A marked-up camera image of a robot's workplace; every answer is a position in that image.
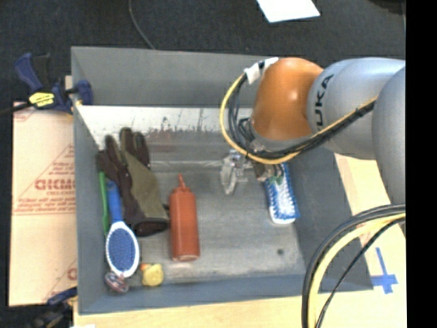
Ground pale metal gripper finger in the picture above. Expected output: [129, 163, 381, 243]
[220, 150, 240, 195]
[238, 155, 254, 184]

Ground blue and white scrub brush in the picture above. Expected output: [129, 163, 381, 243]
[264, 162, 302, 226]

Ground grey metal bin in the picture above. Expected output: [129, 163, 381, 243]
[70, 46, 373, 316]

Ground red-brown squeeze bottle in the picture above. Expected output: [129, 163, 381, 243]
[168, 173, 201, 263]

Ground brown and olive glove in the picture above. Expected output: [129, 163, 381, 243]
[96, 127, 171, 237]

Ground yellow rubber duck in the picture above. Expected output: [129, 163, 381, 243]
[140, 262, 165, 288]

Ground green plastic stick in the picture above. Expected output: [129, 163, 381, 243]
[98, 171, 111, 236]

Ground blue and white oval brush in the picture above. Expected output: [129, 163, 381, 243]
[104, 179, 141, 279]

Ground multicoloured small ball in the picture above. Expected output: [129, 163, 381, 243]
[103, 271, 130, 295]

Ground brown cardboard board red print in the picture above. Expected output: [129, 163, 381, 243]
[8, 102, 79, 307]

